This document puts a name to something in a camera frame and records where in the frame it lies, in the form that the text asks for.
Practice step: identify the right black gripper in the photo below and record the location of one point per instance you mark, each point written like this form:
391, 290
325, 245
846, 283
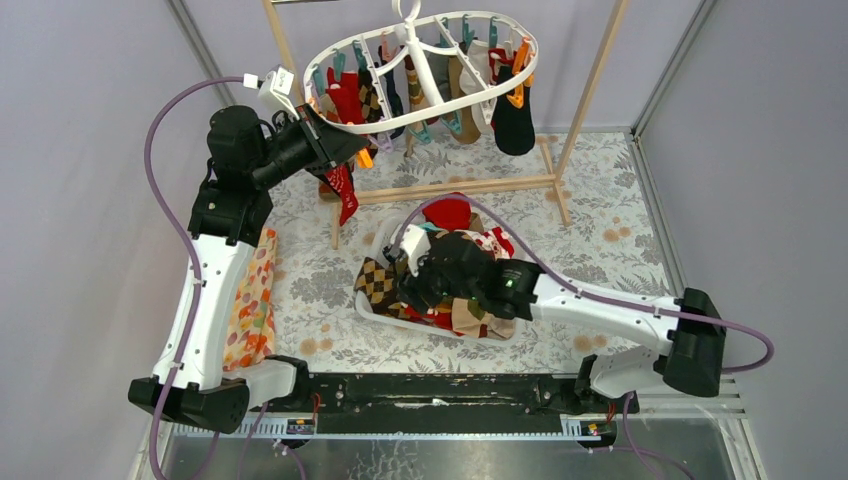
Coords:
409, 286

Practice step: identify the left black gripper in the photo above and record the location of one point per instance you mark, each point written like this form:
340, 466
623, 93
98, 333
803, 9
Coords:
318, 144

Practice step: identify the red snowflake christmas sock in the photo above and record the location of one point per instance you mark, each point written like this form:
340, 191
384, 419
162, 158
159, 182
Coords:
340, 181

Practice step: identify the dark navy sock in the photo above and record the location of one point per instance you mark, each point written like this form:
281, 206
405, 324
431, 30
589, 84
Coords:
513, 127

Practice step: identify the white round clip hanger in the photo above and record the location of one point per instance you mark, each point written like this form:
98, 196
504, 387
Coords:
421, 40

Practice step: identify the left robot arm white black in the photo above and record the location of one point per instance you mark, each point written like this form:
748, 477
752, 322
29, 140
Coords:
248, 157

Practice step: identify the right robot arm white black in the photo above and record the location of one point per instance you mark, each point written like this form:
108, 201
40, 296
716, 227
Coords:
671, 346

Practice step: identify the white laundry basket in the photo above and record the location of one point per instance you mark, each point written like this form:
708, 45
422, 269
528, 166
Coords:
384, 237

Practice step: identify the patchwork brown green sock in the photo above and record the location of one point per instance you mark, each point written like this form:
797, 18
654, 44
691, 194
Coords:
468, 318

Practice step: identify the red sock behind basket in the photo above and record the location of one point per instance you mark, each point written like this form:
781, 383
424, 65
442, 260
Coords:
450, 213

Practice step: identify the red hanging sock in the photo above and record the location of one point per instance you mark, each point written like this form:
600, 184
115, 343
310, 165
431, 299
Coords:
344, 93

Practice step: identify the brown argyle sock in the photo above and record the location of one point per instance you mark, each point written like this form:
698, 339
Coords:
376, 282

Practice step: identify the floral grey table mat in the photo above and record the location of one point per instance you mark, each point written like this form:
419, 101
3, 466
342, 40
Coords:
596, 228

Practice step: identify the orange leaf patterned cloth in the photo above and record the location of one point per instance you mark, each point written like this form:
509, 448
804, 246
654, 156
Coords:
251, 331

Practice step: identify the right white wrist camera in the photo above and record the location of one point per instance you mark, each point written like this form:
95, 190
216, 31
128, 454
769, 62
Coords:
414, 245

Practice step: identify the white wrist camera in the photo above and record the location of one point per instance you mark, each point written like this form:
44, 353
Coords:
414, 245
273, 90

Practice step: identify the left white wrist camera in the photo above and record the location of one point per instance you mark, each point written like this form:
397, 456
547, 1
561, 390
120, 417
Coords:
273, 90

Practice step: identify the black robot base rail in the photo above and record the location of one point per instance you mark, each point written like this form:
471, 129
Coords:
488, 404

